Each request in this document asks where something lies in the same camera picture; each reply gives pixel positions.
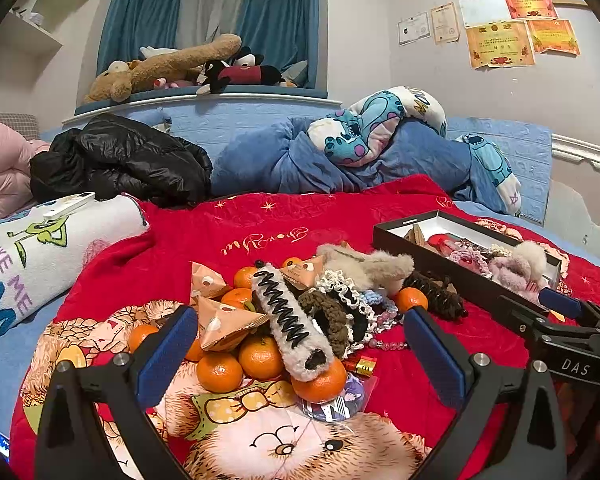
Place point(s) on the black puffer jacket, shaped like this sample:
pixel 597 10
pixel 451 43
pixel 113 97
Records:
pixel 120 160

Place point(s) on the orange red wall certificate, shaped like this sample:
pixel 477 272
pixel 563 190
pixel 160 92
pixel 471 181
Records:
pixel 529 2

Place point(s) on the pink crochet scrunchie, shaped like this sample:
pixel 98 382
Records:
pixel 467 255

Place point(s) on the large yellow wall certificate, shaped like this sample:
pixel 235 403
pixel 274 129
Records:
pixel 499 44

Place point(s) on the beige fluffy hair claw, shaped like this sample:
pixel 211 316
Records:
pixel 364 265

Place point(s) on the blue padded headboard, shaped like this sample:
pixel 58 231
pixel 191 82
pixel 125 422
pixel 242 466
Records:
pixel 230 115

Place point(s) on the black white lace scrunchie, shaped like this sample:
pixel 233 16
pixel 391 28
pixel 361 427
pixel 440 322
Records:
pixel 337 282

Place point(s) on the white remote control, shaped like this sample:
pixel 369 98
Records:
pixel 70 205

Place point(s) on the plain white wall paper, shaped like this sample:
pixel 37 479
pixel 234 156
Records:
pixel 485 9

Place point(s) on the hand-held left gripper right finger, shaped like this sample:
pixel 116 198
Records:
pixel 432 357

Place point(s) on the grey checked fabric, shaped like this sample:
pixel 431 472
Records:
pixel 10 122

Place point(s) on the pile of mandarin oranges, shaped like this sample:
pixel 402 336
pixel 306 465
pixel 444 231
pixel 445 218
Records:
pixel 262 355

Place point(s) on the white bed frame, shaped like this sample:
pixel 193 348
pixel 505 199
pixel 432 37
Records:
pixel 579 152

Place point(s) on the red hair clip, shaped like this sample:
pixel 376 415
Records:
pixel 439 242

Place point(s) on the red gold small packet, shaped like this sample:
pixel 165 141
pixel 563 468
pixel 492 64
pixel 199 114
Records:
pixel 362 364

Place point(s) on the brown crochet scrunchie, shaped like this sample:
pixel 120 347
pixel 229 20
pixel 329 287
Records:
pixel 325 315

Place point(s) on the light blue crochet scrunchie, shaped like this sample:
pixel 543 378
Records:
pixel 374 305

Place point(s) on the blue curtain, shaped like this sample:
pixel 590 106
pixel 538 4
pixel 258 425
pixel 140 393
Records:
pixel 280 15
pixel 135 15

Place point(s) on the white plush toy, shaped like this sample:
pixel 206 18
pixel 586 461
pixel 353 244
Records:
pixel 155 51

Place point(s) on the black red mouse plush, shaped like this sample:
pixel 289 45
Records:
pixel 240 74

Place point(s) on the white sheer curtain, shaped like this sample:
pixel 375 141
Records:
pixel 205 5

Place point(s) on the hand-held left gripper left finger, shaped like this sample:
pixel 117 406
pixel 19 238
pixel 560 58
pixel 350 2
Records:
pixel 167 355

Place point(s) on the blue cartoon print duvet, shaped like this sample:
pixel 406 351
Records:
pixel 280 160

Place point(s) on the black rimmed white box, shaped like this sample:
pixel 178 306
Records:
pixel 429 260

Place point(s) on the red printed blanket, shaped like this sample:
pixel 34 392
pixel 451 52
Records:
pixel 205 240

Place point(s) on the cream wall certificate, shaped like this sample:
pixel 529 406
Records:
pixel 444 22

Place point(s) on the beige triangular snack packet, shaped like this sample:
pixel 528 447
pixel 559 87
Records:
pixel 305 270
pixel 225 325
pixel 207 280
pixel 414 235

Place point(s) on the cream crochet scrunchie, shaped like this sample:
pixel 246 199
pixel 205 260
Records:
pixel 502 250

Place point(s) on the pink plush toy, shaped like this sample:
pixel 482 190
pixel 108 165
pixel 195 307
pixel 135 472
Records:
pixel 170 83

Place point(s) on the yellow orange wall certificate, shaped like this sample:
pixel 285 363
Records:
pixel 553 36

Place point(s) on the grey fuzzy hair claw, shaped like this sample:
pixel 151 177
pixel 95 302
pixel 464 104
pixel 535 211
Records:
pixel 290 320

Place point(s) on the round printed badge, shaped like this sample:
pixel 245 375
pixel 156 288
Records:
pixel 325 408
pixel 352 389

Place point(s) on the pink white fluffy hair claw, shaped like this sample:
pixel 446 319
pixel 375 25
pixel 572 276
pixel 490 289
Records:
pixel 517 267

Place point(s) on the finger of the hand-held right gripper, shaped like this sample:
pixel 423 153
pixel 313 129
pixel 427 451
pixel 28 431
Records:
pixel 559 302
pixel 522 315

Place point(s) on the small white wall certificate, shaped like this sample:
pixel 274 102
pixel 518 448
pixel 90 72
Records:
pixel 413 29

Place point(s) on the pink quilt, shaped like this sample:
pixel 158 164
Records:
pixel 0 170

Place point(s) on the white wall shelves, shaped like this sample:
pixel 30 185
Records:
pixel 30 30

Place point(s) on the blue window seat cushion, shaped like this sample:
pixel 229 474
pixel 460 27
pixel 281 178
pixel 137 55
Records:
pixel 205 97

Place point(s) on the brown plush dog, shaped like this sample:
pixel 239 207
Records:
pixel 165 67

